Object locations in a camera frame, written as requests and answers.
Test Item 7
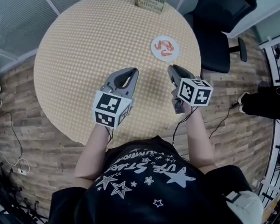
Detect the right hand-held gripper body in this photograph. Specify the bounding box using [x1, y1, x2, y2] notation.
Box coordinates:
[169, 75, 215, 115]

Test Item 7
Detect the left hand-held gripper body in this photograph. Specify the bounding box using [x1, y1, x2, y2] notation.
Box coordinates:
[90, 83, 137, 132]

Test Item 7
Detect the white round plate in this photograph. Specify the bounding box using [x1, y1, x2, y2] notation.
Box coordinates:
[149, 34, 181, 64]

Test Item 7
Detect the person's left forearm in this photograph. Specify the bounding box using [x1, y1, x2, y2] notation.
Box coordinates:
[70, 122, 115, 184]

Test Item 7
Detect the person's right forearm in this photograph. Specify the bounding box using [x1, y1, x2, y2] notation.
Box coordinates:
[183, 105, 217, 172]

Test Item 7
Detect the round table checkered tablecloth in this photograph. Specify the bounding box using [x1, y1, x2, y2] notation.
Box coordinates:
[27, 0, 209, 155]

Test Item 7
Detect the black office chair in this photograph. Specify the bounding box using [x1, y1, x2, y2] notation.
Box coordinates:
[181, 0, 264, 78]

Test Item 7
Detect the white metal rack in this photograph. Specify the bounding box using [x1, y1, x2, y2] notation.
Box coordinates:
[259, 33, 280, 86]

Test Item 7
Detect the black and white railing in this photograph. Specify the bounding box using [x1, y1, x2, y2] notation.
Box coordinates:
[251, 118, 280, 211]

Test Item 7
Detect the person's black star-print t-shirt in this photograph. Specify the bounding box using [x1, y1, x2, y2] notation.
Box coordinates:
[39, 127, 256, 224]

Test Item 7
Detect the gray waist pouch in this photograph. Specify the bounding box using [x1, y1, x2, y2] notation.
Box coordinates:
[222, 187, 265, 224]

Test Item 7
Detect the black tripod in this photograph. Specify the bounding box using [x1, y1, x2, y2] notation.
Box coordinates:
[0, 167, 49, 224]

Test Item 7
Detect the left hand-held gripper cable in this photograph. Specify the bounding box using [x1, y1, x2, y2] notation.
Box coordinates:
[105, 126, 115, 145]

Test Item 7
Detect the hand-held gripper cable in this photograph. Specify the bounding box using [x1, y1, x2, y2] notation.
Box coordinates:
[105, 126, 115, 145]
[168, 105, 202, 147]

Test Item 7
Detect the right hand-held gripper cable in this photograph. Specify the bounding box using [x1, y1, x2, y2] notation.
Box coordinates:
[168, 105, 202, 147]

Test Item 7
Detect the black floor cable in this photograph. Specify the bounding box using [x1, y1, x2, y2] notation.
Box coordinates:
[205, 101, 245, 139]
[0, 109, 26, 168]

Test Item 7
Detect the white cable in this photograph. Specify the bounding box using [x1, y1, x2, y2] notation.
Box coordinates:
[0, 145, 31, 178]

